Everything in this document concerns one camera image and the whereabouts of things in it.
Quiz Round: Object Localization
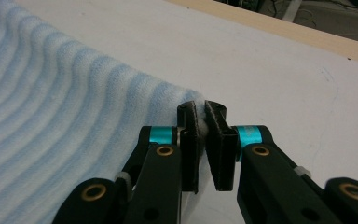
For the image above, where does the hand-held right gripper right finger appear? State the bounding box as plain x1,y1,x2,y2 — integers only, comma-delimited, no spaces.
203,99,275,192

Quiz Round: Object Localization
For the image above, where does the white grid mat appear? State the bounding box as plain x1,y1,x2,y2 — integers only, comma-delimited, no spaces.
14,0,358,224

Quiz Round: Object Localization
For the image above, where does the blue striped towel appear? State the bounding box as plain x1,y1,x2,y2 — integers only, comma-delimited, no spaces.
0,0,207,224

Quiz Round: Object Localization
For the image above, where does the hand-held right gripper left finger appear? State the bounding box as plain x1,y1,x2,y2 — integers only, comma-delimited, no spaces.
138,100,200,194

